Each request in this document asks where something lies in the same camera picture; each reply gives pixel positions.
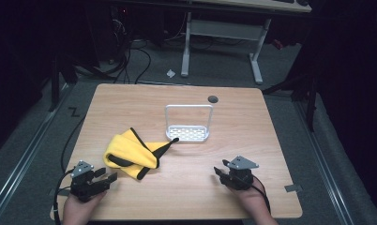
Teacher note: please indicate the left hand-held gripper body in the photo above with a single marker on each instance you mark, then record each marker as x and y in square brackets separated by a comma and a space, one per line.
[83, 184]

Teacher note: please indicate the yellow towel with black trim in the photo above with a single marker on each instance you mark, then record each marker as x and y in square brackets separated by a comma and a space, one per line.
[130, 150]

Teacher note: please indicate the white towel rack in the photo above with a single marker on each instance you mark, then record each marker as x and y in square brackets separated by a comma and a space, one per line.
[187, 132]

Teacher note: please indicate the white paper scrap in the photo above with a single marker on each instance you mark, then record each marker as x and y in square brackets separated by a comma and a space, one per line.
[170, 73]

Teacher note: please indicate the desk with white legs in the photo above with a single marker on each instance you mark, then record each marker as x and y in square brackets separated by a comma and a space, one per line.
[227, 29]

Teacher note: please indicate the black metal stand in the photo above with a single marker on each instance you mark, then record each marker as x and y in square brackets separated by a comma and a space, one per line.
[310, 103]
[55, 84]

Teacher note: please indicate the person's left hand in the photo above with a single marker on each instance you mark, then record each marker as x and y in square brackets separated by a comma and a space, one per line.
[80, 211]

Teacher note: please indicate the grey tape piece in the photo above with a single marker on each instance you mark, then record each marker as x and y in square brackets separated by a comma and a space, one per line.
[63, 192]
[293, 188]

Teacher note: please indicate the small red object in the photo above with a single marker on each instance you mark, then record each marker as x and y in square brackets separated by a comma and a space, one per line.
[278, 44]

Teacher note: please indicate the metal floor rail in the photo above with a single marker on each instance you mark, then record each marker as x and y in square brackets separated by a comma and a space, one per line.
[324, 162]
[24, 156]

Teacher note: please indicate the person's right hand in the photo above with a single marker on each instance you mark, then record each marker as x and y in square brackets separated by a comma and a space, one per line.
[252, 200]

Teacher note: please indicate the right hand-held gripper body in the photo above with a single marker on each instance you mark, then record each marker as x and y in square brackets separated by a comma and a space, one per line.
[239, 176]

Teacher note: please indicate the black round table grommet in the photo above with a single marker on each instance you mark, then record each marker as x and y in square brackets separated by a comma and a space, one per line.
[213, 99]

